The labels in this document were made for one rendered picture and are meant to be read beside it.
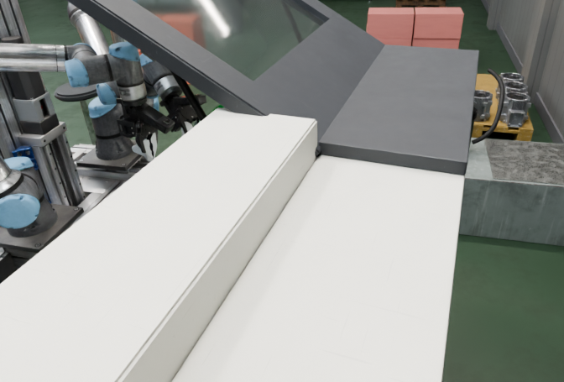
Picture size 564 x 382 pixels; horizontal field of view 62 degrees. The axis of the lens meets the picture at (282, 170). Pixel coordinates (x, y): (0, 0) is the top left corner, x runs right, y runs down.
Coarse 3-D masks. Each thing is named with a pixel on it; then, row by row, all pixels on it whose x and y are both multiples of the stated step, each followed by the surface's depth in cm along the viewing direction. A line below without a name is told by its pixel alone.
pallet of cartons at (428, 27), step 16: (368, 16) 538; (384, 16) 535; (400, 16) 531; (416, 16) 529; (432, 16) 525; (448, 16) 522; (368, 32) 547; (384, 32) 544; (400, 32) 540; (416, 32) 538; (432, 32) 534; (448, 32) 530; (448, 48) 540
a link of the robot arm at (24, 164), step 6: (6, 162) 141; (12, 162) 141; (18, 162) 140; (24, 162) 140; (30, 162) 143; (12, 168) 137; (18, 168) 138; (24, 168) 139; (30, 168) 142; (24, 174) 139; (30, 174) 141; (36, 180) 143; (42, 192) 149
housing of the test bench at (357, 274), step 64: (384, 64) 132; (448, 64) 129; (384, 128) 97; (448, 128) 95; (320, 192) 83; (384, 192) 82; (448, 192) 81; (256, 256) 69; (320, 256) 68; (384, 256) 68; (448, 256) 67; (256, 320) 59; (320, 320) 58; (384, 320) 58; (448, 320) 58
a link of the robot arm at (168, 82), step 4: (168, 76) 150; (172, 76) 151; (160, 80) 149; (164, 80) 149; (168, 80) 149; (172, 80) 150; (156, 84) 150; (160, 84) 149; (164, 84) 149; (168, 84) 149; (172, 84) 150; (176, 84) 151; (156, 88) 151; (160, 88) 149; (164, 88) 149; (168, 88) 149; (160, 92) 150; (160, 96) 151
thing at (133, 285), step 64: (192, 128) 89; (256, 128) 88; (128, 192) 71; (192, 192) 70; (256, 192) 69; (64, 256) 58; (128, 256) 58; (192, 256) 57; (0, 320) 50; (64, 320) 50; (128, 320) 49; (192, 320) 55
